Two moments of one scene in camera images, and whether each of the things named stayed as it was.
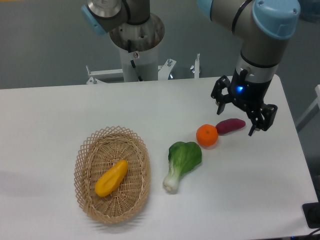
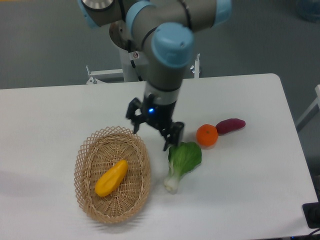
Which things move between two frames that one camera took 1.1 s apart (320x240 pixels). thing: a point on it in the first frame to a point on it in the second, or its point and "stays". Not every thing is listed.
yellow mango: [110, 181] stays
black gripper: [250, 95] to [161, 115]
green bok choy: [183, 157] stays
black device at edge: [311, 212] stays
